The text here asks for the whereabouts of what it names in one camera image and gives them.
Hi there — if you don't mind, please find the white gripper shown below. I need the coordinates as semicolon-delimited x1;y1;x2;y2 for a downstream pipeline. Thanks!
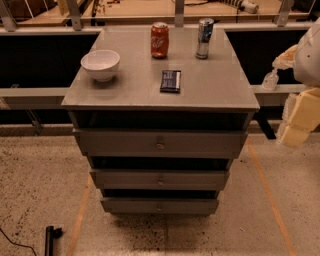
272;45;320;148

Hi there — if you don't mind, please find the dark blue rxbar wrapper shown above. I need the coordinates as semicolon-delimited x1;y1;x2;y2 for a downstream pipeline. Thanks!
160;70;181;93

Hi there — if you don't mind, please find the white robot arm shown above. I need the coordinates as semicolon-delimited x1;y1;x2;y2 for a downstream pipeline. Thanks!
272;18;320;148

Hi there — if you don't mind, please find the white ceramic bowl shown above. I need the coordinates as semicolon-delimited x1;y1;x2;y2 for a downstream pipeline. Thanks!
81;50;120;82

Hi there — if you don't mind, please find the small clear bottle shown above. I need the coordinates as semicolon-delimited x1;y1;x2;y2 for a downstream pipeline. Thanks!
262;69;279;91

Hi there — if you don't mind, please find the silver blue energy drink can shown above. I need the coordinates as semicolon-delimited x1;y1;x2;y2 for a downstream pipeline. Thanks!
196;18;214;59

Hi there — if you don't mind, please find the grey drawer cabinet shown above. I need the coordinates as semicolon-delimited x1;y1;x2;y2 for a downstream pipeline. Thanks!
62;27;259;215

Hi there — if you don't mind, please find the red cola can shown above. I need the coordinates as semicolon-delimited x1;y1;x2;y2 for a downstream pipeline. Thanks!
151;22;169;59

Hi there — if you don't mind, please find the middle grey drawer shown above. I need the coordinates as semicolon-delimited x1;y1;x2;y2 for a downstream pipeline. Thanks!
90;169;229;191

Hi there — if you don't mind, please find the grey drawer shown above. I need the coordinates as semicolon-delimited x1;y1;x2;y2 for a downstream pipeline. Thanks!
90;169;229;191
101;198;219;215
73;129;247;159

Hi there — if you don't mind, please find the bottom grey drawer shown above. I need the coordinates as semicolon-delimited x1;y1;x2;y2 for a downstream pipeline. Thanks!
101;198;219;215

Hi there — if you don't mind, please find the top grey drawer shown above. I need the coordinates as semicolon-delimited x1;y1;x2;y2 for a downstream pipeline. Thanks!
73;129;247;159

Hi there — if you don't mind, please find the black tool on floor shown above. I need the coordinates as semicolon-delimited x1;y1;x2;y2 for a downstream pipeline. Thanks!
44;226;63;256

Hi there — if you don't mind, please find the grey metal rail frame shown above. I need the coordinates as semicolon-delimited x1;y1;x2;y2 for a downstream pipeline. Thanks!
0;0;320;141

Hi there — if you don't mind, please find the black floor cable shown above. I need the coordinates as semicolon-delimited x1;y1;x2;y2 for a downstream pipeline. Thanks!
0;227;38;256

